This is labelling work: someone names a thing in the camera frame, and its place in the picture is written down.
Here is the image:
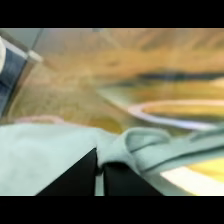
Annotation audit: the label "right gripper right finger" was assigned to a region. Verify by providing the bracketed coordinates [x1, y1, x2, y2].
[102, 161, 164, 197]

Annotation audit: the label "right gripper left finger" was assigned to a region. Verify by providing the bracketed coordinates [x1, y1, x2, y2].
[36, 147, 99, 197]

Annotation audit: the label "pale green shirt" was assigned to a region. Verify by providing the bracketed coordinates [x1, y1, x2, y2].
[0, 122, 224, 197]

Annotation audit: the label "blue jeans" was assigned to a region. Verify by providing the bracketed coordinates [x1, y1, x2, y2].
[0, 48, 28, 116]

